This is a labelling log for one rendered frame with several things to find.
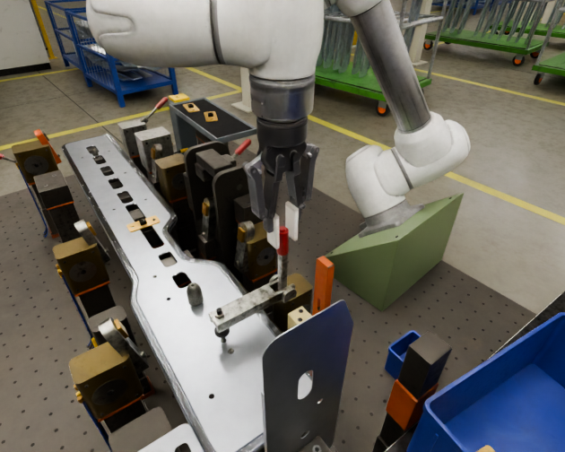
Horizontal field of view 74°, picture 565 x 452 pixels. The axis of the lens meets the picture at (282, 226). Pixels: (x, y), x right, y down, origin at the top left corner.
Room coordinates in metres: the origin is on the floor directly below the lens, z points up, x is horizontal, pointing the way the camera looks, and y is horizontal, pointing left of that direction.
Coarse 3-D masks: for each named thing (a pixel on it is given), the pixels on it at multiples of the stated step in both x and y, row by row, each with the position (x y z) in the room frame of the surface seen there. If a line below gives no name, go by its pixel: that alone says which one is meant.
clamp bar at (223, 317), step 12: (264, 288) 0.52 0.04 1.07; (276, 288) 0.54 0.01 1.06; (288, 288) 0.52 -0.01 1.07; (240, 300) 0.49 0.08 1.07; (252, 300) 0.49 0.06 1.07; (264, 300) 0.49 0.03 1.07; (276, 300) 0.50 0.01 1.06; (216, 312) 0.45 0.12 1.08; (228, 312) 0.46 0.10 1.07; (240, 312) 0.46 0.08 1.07; (252, 312) 0.47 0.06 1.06; (216, 324) 0.44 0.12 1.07; (228, 324) 0.44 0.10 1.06
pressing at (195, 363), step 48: (96, 144) 1.35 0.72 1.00; (96, 192) 1.00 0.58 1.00; (144, 192) 1.00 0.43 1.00; (144, 240) 0.76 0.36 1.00; (144, 288) 0.59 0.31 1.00; (240, 288) 0.59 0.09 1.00; (192, 336) 0.46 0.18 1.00; (240, 336) 0.46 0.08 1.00; (192, 384) 0.36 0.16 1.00; (240, 384) 0.36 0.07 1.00; (240, 432) 0.28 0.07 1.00
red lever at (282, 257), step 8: (280, 232) 0.53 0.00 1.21; (288, 232) 0.53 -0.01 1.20; (280, 240) 0.52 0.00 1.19; (288, 240) 0.53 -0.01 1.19; (280, 248) 0.53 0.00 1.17; (288, 248) 0.53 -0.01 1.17; (280, 256) 0.53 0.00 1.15; (280, 264) 0.53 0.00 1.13; (280, 272) 0.53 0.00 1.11; (280, 280) 0.53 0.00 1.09; (280, 288) 0.53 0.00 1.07
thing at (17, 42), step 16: (0, 0) 6.27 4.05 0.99; (16, 0) 6.40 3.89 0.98; (0, 16) 6.22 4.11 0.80; (16, 16) 6.35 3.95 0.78; (32, 16) 6.48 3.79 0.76; (0, 32) 6.17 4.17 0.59; (16, 32) 6.30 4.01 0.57; (32, 32) 6.44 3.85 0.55; (0, 48) 6.12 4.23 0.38; (16, 48) 6.25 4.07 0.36; (32, 48) 6.39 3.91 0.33; (0, 64) 6.07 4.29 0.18; (16, 64) 6.20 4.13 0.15; (32, 64) 6.34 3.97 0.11; (48, 64) 6.51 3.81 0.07
